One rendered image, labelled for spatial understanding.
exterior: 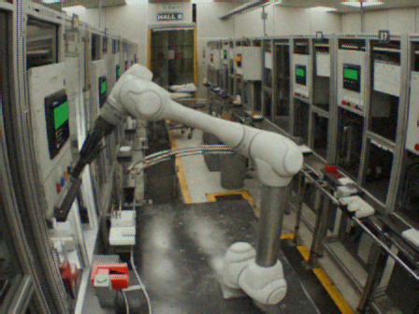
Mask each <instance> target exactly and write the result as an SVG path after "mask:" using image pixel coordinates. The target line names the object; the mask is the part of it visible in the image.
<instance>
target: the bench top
mask: <svg viewBox="0 0 419 314"><path fill-rule="evenodd" d="M173 206H174V207H173ZM135 207H136V217H135V221H136V223H135V225H136V227H137V229H136V234H135V239H136V243H135V245H133V247H134V254H133V257H134V266H136V267H137V270H136V271H137V275H138V276H139V278H140V280H141V282H142V284H144V286H145V290H146V292H147V295H148V296H149V299H150V303H151V308H152V314H321V313H320V312H319V310H318V309H317V307H316V305H315V304H314V303H313V301H312V299H311V297H310V296H309V294H308V293H307V291H305V290H306V289H305V288H304V286H303V285H302V283H301V282H300V279H299V278H298V276H297V275H296V273H295V272H294V269H293V268H292V267H291V265H290V264H289V263H288V261H287V259H285V256H284V255H283V254H282V251H281V249H280V248H279V256H278V260H279V261H280V262H281V263H282V271H283V272H282V273H283V276H284V280H285V281H286V287H287V290H286V292H285V296H284V297H283V299H282V300H281V301H280V302H278V303H275V304H270V305H266V304H261V303H260V302H259V303H258V302H257V301H255V300H254V299H252V298H251V297H250V296H248V297H241V298H234V299H230V300H224V295H223V292H222V287H221V284H219V283H218V279H219V278H224V256H225V254H226V252H227V251H228V249H229V248H230V247H231V246H232V245H234V244H236V243H244V242H246V243H248V244H249V245H251V246H252V247H254V250H255V247H256V245H257V229H258V221H259V214H258V213H257V212H256V210H255V209H254V207H253V203H252V202H251V201H250V200H249V199H239V200H227V201H215V202H202V203H190V204H177V205H173V204H165V205H153V206H144V205H142V206H135ZM218 209H220V210H218ZM191 218H192V219H191ZM195 232H197V233H195ZM125 296H126V300H127V303H128V306H129V312H130V313H129V314H150V313H149V307H148V302H147V300H146V298H145V296H144V293H143V291H142V290H141V289H140V290H135V291H130V292H125ZM117 297H118V299H117V310H116V312H117V314H126V306H125V303H124V300H123V294H122V293H119V290H118V294H117ZM302 301H305V303H302Z"/></svg>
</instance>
